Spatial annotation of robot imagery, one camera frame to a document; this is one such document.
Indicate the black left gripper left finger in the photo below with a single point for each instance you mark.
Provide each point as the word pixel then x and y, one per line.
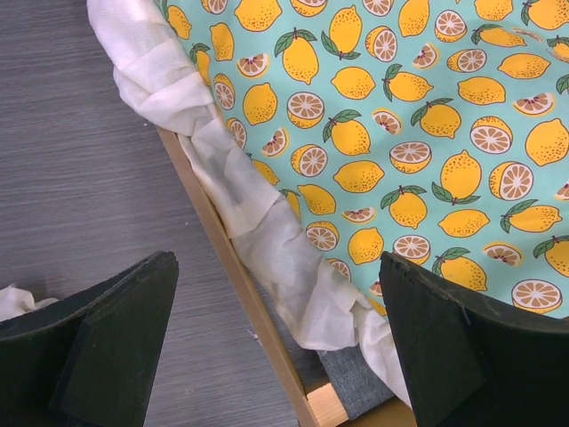
pixel 90 359

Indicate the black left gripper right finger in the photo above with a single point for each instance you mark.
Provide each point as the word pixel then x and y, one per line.
pixel 470 360

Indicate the wooden pet bed frame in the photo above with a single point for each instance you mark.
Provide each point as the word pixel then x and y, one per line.
pixel 316 406

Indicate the lemon print pet mattress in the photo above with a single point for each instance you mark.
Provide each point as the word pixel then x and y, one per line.
pixel 327 133

